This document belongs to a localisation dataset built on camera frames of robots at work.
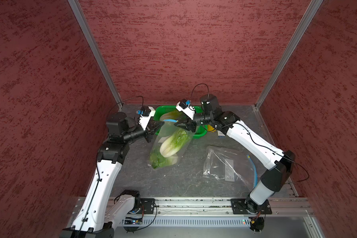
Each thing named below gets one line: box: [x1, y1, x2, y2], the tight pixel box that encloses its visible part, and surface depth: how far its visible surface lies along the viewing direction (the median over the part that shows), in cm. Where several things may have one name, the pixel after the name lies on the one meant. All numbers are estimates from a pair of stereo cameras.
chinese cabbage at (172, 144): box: [159, 128, 191, 158], surface depth 75 cm
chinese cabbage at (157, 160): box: [149, 150, 179, 170], surface depth 77 cm
